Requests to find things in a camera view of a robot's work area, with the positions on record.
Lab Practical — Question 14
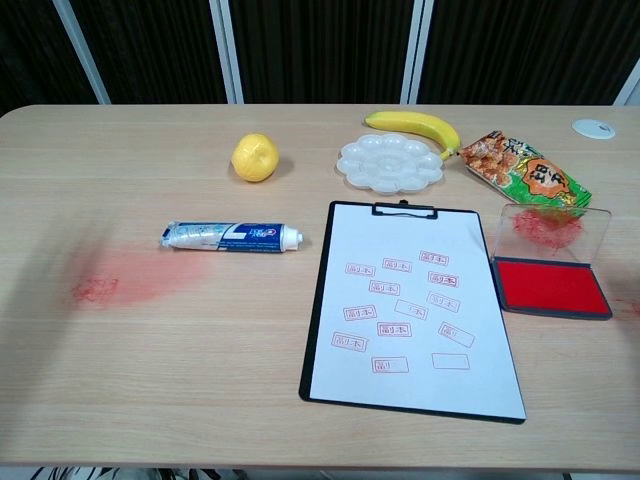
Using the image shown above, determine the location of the black clipboard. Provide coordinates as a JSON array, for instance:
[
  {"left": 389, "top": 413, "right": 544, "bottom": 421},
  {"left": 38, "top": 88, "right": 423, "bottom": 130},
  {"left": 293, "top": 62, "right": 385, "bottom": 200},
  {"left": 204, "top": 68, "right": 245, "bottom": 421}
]
[{"left": 297, "top": 199, "right": 528, "bottom": 426}]

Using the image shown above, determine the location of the white round cable grommet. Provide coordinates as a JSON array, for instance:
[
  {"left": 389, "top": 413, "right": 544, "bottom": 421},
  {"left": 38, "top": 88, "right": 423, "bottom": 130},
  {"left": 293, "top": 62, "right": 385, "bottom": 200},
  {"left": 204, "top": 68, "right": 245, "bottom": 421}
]
[{"left": 570, "top": 118, "right": 617, "bottom": 140}]

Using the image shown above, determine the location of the green orange snack bag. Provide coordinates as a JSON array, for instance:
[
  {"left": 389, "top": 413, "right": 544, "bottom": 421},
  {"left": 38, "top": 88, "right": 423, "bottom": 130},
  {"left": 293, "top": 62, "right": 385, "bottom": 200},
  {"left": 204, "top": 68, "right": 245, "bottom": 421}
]
[{"left": 458, "top": 129, "right": 594, "bottom": 217}]

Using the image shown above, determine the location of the blue white toothpaste tube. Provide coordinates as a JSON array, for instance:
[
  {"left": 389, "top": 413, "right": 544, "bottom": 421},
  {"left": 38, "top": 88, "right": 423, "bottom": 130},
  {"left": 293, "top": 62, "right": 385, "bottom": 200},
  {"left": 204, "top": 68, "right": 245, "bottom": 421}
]
[{"left": 158, "top": 219, "right": 306, "bottom": 254}]

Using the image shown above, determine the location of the red ink pad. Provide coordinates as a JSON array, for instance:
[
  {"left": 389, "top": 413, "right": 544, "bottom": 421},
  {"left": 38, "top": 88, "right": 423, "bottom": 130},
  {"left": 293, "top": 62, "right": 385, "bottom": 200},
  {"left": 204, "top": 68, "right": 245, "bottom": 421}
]
[{"left": 490, "top": 201, "right": 615, "bottom": 322}]

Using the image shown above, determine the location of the yellow lemon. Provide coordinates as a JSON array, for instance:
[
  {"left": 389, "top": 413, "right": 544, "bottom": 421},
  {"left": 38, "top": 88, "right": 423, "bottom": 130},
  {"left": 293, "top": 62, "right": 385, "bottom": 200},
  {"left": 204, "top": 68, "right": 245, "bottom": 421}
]
[{"left": 230, "top": 131, "right": 281, "bottom": 184}]

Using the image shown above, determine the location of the white stamped paper sheet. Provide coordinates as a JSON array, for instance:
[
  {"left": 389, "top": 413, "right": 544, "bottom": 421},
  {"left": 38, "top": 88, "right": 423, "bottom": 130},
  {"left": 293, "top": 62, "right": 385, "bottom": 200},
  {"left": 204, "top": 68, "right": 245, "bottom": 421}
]
[{"left": 309, "top": 203, "right": 528, "bottom": 421}]

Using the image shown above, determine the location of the white partition frame post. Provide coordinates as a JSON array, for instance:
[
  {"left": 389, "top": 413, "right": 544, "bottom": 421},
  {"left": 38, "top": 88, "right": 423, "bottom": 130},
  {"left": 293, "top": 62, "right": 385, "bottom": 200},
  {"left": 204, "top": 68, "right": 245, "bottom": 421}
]
[
  {"left": 399, "top": 0, "right": 434, "bottom": 106},
  {"left": 51, "top": 0, "right": 111, "bottom": 106},
  {"left": 611, "top": 58, "right": 640, "bottom": 107},
  {"left": 209, "top": 0, "right": 245, "bottom": 106}
]

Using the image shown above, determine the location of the white flower paint palette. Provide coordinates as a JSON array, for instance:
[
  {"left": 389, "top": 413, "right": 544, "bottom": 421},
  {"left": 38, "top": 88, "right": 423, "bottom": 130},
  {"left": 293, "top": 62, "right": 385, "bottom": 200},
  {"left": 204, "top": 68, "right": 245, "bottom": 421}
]
[{"left": 334, "top": 132, "right": 446, "bottom": 196}]

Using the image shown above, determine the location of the yellow banana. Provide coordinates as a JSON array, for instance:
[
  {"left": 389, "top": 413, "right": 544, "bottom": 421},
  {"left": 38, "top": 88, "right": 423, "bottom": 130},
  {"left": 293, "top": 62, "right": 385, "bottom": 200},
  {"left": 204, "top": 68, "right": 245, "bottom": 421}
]
[{"left": 363, "top": 109, "right": 462, "bottom": 163}]

